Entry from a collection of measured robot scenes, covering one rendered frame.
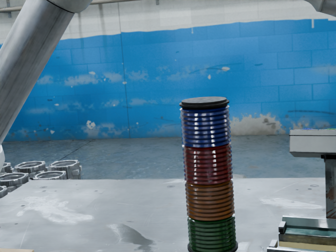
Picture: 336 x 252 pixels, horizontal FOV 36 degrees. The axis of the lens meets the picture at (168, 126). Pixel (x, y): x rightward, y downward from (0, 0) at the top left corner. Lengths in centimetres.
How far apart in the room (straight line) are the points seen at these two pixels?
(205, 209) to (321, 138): 54
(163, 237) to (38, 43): 56
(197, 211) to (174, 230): 73
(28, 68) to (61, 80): 576
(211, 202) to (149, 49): 589
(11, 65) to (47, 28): 11
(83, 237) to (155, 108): 524
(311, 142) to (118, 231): 56
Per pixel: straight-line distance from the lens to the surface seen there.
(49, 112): 704
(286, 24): 627
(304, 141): 112
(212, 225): 62
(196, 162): 60
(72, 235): 139
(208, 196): 61
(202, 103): 59
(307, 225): 102
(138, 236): 133
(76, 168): 322
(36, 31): 111
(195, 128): 59
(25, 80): 115
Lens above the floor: 130
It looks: 10 degrees down
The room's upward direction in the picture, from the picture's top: 4 degrees counter-clockwise
